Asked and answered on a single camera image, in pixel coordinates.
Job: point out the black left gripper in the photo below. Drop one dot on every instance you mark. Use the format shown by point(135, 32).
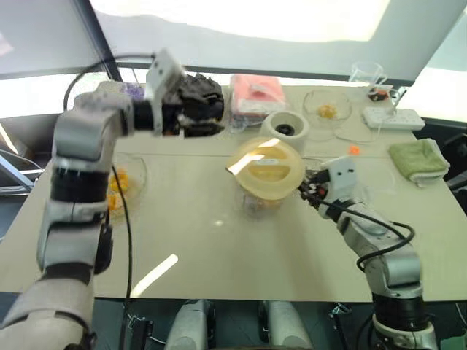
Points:
point(172, 116)

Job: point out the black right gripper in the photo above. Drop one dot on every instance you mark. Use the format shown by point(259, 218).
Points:
point(321, 184)

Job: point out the cream blender jar lid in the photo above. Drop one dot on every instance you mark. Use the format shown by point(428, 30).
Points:
point(266, 167)

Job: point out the clear blender jar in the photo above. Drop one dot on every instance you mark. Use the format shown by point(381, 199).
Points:
point(262, 208)

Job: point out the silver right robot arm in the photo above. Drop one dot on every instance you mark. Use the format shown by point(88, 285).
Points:
point(390, 262)

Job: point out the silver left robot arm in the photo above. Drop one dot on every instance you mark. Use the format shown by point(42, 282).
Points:
point(76, 175)

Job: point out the white blender base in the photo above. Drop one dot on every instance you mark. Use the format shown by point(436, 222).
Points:
point(286, 125)

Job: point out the black crumpled glove pile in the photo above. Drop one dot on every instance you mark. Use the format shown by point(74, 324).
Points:
point(202, 85)

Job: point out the pink cloths in plastic pack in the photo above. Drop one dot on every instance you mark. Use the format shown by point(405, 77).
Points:
point(257, 95)

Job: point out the small orange scrap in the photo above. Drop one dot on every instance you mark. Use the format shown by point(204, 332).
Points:
point(353, 149)

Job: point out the flat clear plastic lid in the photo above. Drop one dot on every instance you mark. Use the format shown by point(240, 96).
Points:
point(355, 133)

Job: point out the purple and white bag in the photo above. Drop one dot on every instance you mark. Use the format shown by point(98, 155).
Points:
point(134, 90)

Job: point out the yellow fruit piece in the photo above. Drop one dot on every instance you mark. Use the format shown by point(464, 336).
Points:
point(325, 110)

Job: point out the small clear glass bowl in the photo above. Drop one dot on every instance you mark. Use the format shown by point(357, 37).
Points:
point(328, 102)

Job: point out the large clear glass bowl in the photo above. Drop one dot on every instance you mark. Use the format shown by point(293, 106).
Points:
point(136, 178)

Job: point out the white power strip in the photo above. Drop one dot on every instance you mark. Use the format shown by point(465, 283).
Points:
point(394, 118)

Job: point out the folded green towel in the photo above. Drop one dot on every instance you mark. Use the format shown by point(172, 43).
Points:
point(417, 158)

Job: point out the small black orange gadget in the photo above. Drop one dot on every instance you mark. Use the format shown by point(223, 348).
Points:
point(377, 95)

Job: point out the clear plastic pitcher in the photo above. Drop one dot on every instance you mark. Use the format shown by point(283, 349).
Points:
point(397, 96)

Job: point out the clear measuring cup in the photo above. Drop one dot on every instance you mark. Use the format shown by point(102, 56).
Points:
point(366, 73)

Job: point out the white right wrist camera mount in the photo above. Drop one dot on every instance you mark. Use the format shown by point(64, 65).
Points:
point(343, 175)

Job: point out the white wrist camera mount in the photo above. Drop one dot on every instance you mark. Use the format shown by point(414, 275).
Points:
point(343, 175)
point(162, 78)

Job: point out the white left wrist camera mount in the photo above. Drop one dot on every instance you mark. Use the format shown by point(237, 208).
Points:
point(162, 78)

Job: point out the dark window rail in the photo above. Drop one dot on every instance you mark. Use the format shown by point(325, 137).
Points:
point(255, 65)

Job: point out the dark window post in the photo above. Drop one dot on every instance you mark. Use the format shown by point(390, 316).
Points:
point(102, 33)

